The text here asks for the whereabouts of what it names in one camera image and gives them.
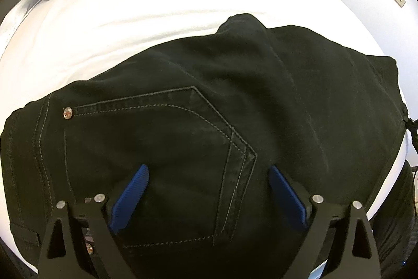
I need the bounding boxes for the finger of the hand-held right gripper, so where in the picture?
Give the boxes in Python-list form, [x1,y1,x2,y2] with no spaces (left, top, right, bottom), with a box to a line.
[404,116,418,137]

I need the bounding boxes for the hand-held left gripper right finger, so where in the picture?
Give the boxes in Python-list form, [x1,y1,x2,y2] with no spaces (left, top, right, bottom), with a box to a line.
[268,164,382,279]

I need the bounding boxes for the black denim pants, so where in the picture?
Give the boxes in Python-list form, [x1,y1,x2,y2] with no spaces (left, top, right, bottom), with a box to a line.
[0,13,409,279]

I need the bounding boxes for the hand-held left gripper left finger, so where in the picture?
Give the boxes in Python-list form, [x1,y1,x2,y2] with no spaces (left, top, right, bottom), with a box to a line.
[37,164,150,279]

